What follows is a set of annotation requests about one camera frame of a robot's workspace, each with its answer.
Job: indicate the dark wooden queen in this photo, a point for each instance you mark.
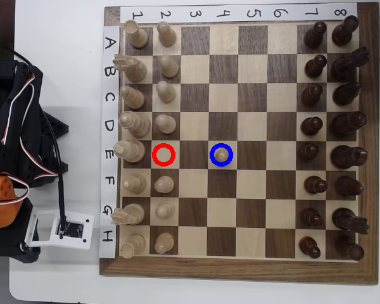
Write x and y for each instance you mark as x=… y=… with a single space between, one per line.
x=346 y=124

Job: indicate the dark wooden bishop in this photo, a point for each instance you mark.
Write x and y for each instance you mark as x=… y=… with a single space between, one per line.
x=346 y=186
x=345 y=94

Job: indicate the light wooden queen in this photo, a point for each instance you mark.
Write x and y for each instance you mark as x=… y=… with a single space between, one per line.
x=136 y=125

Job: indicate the dark wooden knight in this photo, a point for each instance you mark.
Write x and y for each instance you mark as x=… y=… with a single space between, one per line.
x=346 y=218
x=345 y=66

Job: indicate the light wooden king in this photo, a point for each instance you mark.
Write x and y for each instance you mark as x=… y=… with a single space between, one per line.
x=131 y=152

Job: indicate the white letter label strip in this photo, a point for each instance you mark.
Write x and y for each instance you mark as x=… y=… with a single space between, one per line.
x=111 y=63

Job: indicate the white number label strip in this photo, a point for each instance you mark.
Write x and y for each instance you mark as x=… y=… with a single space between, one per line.
x=177 y=14

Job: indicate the light wooden knight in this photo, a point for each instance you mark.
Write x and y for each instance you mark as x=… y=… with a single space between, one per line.
x=134 y=68
x=131 y=213

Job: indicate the light wooden rook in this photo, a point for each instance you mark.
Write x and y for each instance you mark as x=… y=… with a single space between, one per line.
x=133 y=244
x=137 y=36

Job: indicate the wooden chessboard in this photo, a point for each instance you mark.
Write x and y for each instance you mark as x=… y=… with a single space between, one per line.
x=221 y=237

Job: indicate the dark wooden king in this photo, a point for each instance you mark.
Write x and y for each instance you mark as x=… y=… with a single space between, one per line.
x=346 y=156

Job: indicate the dark wooden rook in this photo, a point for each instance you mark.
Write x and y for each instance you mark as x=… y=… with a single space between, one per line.
x=343 y=33
x=351 y=248

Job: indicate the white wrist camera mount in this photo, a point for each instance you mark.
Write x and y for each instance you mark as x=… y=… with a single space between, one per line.
x=88 y=234

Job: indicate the light wooden pawn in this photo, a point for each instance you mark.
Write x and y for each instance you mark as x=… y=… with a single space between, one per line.
x=164 y=243
x=164 y=210
x=165 y=124
x=164 y=184
x=166 y=92
x=221 y=155
x=169 y=66
x=166 y=36

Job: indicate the dark wooden pawn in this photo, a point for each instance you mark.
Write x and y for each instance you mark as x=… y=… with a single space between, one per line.
x=315 y=35
x=311 y=217
x=315 y=184
x=315 y=67
x=311 y=126
x=307 y=152
x=311 y=95
x=309 y=247

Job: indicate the light wooden bishop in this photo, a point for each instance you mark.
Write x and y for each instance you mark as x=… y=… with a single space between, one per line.
x=133 y=96
x=134 y=183

